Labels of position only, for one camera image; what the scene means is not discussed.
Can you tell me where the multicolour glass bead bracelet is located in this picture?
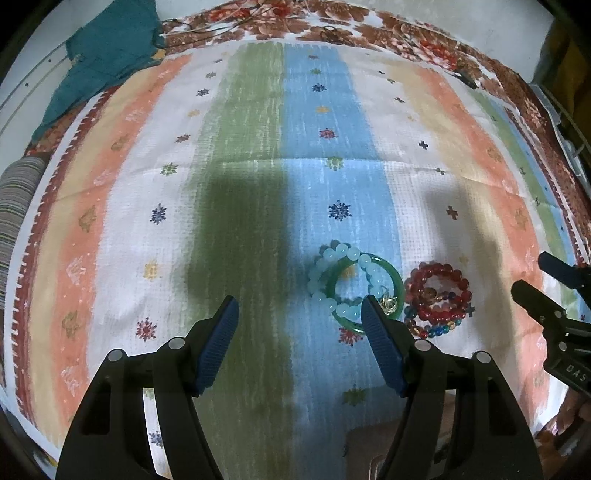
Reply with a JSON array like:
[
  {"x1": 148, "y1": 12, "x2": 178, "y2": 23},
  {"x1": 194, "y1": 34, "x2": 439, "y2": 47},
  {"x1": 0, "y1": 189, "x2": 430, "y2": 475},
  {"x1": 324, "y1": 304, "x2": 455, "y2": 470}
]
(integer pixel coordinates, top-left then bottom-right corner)
[{"x1": 403, "y1": 302, "x2": 472, "y2": 340}]

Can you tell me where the white cable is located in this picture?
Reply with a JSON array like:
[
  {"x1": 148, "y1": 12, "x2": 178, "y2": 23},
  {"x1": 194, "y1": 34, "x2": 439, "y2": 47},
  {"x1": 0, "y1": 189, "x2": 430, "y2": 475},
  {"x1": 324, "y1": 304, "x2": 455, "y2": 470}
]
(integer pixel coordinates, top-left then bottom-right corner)
[{"x1": 551, "y1": 99, "x2": 591, "y2": 155}]

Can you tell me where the pastel striped cloth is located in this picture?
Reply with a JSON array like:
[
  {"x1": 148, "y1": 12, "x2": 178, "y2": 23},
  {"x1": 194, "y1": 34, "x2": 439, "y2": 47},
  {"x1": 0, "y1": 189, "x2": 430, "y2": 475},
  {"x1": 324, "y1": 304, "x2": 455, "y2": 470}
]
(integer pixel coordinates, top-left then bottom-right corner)
[{"x1": 0, "y1": 37, "x2": 589, "y2": 476}]

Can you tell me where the teal cloth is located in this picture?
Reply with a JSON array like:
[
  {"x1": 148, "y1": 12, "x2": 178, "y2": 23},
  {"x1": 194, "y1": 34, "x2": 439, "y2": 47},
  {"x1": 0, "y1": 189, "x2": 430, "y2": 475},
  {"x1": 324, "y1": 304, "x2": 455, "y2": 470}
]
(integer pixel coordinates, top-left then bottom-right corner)
[{"x1": 31, "y1": 0, "x2": 166, "y2": 141}]

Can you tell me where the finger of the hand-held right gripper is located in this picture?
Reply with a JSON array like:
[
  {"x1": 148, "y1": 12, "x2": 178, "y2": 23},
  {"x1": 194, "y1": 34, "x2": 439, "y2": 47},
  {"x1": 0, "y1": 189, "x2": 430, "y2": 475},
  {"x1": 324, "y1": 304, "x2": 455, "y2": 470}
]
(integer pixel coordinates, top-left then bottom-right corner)
[
  {"x1": 538, "y1": 251, "x2": 591, "y2": 292},
  {"x1": 512, "y1": 279, "x2": 570, "y2": 334}
]

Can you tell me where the light blue bead bracelet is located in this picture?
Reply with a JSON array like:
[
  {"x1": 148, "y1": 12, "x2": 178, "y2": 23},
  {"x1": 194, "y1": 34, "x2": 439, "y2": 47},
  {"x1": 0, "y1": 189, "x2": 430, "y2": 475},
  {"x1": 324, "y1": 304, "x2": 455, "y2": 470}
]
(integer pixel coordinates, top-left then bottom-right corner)
[{"x1": 308, "y1": 243, "x2": 393, "y2": 320}]

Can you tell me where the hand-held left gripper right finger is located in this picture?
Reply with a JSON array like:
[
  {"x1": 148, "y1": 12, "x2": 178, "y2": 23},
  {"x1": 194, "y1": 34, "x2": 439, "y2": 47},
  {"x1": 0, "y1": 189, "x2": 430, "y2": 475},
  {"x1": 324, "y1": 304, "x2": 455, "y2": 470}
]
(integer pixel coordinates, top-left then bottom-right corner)
[{"x1": 360, "y1": 295, "x2": 546, "y2": 480}]

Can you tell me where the red bead bracelet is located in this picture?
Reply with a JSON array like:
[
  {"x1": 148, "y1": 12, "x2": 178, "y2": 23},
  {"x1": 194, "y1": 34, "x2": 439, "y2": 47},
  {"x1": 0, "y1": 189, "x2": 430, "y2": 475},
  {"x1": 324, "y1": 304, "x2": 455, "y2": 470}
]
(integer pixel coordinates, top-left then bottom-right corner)
[{"x1": 405, "y1": 262, "x2": 472, "y2": 323}]

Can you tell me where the green jade bangle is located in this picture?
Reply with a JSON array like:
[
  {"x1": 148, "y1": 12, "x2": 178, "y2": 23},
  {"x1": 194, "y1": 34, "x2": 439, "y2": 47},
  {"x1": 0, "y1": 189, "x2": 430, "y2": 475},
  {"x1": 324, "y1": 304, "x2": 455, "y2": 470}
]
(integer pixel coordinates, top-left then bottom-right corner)
[{"x1": 327, "y1": 254, "x2": 406, "y2": 333}]

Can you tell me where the grey striped pillow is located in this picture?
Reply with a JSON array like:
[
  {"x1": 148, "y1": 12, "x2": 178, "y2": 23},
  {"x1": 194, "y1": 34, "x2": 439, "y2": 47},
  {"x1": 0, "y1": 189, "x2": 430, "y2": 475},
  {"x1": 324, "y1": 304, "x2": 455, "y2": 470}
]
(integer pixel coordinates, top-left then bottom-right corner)
[{"x1": 0, "y1": 157, "x2": 47, "y2": 296}]

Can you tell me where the brown floral bedsheet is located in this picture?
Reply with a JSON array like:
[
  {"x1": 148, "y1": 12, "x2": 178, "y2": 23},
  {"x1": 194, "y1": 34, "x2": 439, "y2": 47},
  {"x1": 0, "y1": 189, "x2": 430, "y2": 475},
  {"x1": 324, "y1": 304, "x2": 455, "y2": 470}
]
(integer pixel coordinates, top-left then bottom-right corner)
[{"x1": 25, "y1": 0, "x2": 591, "y2": 287}]

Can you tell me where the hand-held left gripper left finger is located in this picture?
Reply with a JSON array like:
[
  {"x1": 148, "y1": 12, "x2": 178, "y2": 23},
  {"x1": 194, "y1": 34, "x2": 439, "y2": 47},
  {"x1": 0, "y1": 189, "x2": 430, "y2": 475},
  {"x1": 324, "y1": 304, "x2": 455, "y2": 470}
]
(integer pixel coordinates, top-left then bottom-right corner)
[{"x1": 55, "y1": 295, "x2": 240, "y2": 480}]

